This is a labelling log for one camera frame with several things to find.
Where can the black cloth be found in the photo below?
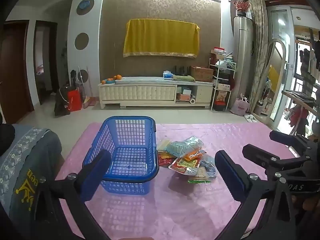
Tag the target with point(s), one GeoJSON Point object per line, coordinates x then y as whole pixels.
{"type": "Point", "coordinates": [6, 137]}

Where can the red white snack pouch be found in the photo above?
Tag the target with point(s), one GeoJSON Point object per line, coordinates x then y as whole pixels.
{"type": "Point", "coordinates": [183, 166]}

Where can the black luggage trolley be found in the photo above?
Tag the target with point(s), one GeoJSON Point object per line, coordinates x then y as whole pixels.
{"type": "Point", "coordinates": [73, 77]}

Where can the hanging clothes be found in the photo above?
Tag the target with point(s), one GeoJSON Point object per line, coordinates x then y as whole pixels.
{"type": "Point", "coordinates": [308, 57]}

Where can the arched floor mirror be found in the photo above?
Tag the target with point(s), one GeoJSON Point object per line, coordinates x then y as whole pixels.
{"type": "Point", "coordinates": [271, 62]}

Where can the green folded cloth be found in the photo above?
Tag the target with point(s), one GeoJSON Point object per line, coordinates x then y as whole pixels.
{"type": "Point", "coordinates": [183, 78]}

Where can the pink tablecloth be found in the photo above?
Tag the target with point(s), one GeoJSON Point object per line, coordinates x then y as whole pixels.
{"type": "Point", "coordinates": [175, 205]}

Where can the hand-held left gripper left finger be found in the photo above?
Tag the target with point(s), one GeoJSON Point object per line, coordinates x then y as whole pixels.
{"type": "Point", "coordinates": [95, 175]}

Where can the brown wooden door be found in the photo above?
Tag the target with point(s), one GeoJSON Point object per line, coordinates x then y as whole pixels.
{"type": "Point", "coordinates": [13, 72]}

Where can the pink broom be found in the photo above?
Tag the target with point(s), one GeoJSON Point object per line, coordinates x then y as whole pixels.
{"type": "Point", "coordinates": [88, 95]}

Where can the blue plastic basket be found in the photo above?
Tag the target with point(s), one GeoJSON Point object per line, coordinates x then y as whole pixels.
{"type": "Point", "coordinates": [130, 135]}

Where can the white metal rack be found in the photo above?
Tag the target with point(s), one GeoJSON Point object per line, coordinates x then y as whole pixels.
{"type": "Point", "coordinates": [217, 85]}

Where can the white slippers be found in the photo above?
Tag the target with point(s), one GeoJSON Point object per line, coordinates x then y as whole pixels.
{"type": "Point", "coordinates": [250, 117]}

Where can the blue tissue box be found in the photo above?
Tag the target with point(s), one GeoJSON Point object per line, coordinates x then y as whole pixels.
{"type": "Point", "coordinates": [168, 75]}

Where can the round wall decor blue plate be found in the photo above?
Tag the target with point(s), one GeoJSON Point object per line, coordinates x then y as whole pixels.
{"type": "Point", "coordinates": [85, 5]}

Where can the black bag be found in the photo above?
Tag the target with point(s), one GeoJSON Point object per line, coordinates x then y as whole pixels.
{"type": "Point", "coordinates": [60, 102]}

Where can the tall standing air conditioner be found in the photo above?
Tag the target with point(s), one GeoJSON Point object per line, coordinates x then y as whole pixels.
{"type": "Point", "coordinates": [243, 60]}

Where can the red bag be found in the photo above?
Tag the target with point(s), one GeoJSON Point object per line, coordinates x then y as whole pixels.
{"type": "Point", "coordinates": [74, 100]}

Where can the white mop pole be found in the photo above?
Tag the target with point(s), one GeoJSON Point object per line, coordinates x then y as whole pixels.
{"type": "Point", "coordinates": [80, 77]}

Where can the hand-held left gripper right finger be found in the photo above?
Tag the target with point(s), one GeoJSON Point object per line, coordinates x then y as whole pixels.
{"type": "Point", "coordinates": [230, 177]}

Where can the wooden side table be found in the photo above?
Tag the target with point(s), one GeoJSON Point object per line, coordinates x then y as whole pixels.
{"type": "Point", "coordinates": [298, 100]}

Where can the orange box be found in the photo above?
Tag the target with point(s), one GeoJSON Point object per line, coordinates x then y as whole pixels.
{"type": "Point", "coordinates": [183, 97]}

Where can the cream cabinet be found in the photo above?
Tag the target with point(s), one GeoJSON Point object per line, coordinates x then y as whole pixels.
{"type": "Point", "coordinates": [140, 92]}

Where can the brown cardboard box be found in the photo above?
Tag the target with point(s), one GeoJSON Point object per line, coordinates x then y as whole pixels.
{"type": "Point", "coordinates": [201, 73]}

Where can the white paper roll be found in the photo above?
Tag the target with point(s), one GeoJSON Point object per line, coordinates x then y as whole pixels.
{"type": "Point", "coordinates": [192, 100]}

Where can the red white box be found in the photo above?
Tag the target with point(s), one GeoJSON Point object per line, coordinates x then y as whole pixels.
{"type": "Point", "coordinates": [219, 51]}

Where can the pile of assorted snack packets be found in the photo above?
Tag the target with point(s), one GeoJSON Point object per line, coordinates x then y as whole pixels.
{"type": "Point", "coordinates": [183, 147]}

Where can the grey embroidered sofa cover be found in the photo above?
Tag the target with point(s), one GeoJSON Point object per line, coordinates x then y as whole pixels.
{"type": "Point", "coordinates": [27, 155]}

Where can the red flower vase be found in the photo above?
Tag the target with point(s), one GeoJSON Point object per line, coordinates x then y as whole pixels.
{"type": "Point", "coordinates": [242, 6]}

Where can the pink tote bag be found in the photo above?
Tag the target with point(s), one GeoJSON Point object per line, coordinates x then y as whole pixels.
{"type": "Point", "coordinates": [240, 107]}

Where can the yellow cloth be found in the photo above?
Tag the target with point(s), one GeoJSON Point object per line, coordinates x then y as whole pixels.
{"type": "Point", "coordinates": [160, 37]}

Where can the patterned beige curtain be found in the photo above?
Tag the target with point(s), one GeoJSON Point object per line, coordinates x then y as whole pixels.
{"type": "Point", "coordinates": [260, 42]}

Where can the round brown wall decor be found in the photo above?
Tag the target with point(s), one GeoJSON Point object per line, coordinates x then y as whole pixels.
{"type": "Point", "coordinates": [83, 76]}
{"type": "Point", "coordinates": [81, 41]}

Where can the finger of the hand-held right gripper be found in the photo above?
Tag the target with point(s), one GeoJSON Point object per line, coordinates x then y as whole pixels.
{"type": "Point", "coordinates": [257, 155]}
{"type": "Point", "coordinates": [285, 138]}

